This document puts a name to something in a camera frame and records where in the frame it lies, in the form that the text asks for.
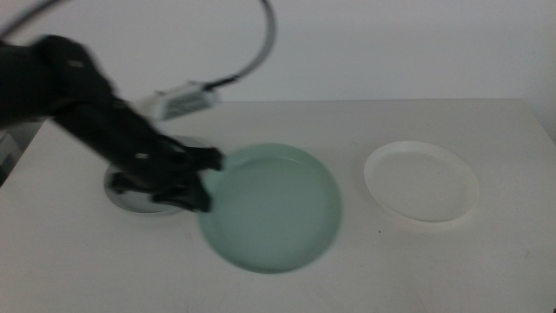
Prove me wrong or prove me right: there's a white shallow bowl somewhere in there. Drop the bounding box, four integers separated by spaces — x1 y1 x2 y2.
363 139 480 223

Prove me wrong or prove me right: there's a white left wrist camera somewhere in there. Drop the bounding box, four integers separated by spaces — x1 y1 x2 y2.
136 81 222 122

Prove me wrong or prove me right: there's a pale green shallow bowl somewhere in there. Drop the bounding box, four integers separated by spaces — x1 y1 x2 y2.
197 142 344 275

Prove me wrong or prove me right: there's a grey shallow bowl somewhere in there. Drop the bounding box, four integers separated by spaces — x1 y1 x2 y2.
103 134 210 216

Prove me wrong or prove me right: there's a black left camera cable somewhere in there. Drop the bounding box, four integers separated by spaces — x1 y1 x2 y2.
0 0 278 91

